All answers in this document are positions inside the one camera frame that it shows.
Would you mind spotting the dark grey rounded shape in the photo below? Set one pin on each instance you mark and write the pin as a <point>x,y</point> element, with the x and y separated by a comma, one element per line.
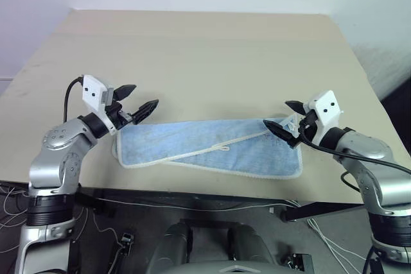
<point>250,248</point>
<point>175,248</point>

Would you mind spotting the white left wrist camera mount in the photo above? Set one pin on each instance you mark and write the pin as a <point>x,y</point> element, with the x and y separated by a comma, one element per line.
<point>93,91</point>

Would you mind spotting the black floor bracket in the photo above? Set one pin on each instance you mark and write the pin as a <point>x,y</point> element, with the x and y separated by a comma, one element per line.
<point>297,261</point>

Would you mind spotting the black table frame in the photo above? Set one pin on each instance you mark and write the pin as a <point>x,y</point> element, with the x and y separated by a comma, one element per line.
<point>180,197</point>

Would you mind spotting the light blue towel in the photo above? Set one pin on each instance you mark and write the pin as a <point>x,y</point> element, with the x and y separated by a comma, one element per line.
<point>192,140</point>

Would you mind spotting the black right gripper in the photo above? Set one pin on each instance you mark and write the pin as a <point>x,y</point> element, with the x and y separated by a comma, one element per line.
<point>303,124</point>

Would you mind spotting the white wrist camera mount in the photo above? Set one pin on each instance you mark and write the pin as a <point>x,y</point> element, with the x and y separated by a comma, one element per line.
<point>327,108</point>
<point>93,91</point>

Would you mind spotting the small black floor clamp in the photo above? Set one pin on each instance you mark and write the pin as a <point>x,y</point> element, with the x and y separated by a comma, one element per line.
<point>126,238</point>

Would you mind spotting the black background furniture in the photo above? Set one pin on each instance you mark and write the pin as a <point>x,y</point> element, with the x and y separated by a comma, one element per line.
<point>398,120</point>

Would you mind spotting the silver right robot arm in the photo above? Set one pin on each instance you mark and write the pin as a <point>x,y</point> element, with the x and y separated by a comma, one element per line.
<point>372,161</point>

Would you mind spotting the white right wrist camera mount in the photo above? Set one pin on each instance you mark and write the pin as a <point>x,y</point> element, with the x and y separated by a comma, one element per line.
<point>327,108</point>

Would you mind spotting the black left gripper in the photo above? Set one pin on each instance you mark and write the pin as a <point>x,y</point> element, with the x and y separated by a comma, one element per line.
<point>119,116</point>

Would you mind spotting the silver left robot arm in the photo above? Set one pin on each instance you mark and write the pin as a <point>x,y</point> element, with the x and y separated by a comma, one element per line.
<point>57,158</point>

